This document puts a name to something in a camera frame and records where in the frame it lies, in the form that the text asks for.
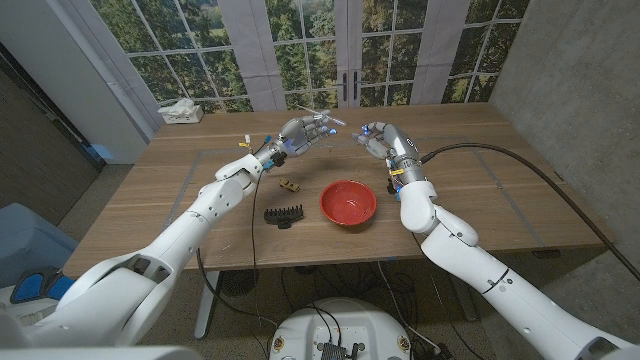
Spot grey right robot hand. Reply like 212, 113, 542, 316
351, 121, 426, 184

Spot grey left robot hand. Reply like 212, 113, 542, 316
254, 112, 337, 169

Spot clear plastic pipette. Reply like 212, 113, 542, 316
297, 104, 347, 126

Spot red bowl plate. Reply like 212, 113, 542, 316
319, 179, 378, 227

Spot printed window backdrop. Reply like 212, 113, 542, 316
64, 0, 531, 115

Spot white tissue box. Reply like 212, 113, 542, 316
157, 97, 205, 125

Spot round black fan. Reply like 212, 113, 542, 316
218, 269, 260, 298

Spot white robot torso base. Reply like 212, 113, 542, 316
269, 298, 414, 360

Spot white table leg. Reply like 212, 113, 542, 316
193, 271, 221, 340

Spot blue chair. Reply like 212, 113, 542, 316
0, 202, 80, 289

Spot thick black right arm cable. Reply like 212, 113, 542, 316
419, 143, 640, 281

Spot tangled black floor cables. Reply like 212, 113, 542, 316
279, 263, 419, 326

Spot white floor cable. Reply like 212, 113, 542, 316
377, 262, 441, 351

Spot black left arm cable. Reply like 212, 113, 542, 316
194, 169, 280, 329

